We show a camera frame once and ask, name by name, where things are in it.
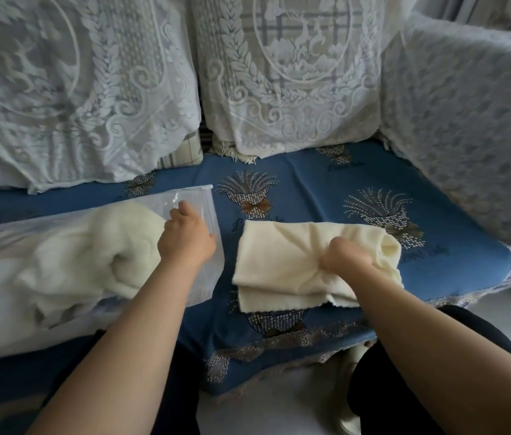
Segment blue embroidered seat cover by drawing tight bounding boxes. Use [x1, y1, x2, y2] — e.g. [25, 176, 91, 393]
[0, 140, 511, 399]

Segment white deer lace cover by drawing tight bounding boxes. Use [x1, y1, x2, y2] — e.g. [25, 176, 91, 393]
[187, 0, 419, 159]
[0, 0, 202, 195]

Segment person's right forearm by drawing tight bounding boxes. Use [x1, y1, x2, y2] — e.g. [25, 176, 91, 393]
[350, 262, 511, 435]

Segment person's left forearm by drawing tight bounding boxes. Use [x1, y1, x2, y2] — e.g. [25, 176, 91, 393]
[27, 260, 207, 435]

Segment pale slipper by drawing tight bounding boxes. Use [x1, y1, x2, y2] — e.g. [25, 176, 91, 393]
[335, 344, 370, 435]

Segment person's left hand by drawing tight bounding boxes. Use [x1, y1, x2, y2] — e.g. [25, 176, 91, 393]
[157, 200, 217, 272]

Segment cream cloth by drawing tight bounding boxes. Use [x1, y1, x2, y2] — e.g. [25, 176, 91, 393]
[15, 203, 168, 318]
[231, 220, 403, 314]

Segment person's black trousers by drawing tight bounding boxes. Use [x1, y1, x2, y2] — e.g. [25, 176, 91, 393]
[42, 305, 511, 435]

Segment person's right hand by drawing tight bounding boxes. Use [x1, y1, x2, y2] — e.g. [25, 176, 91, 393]
[318, 236, 374, 279]

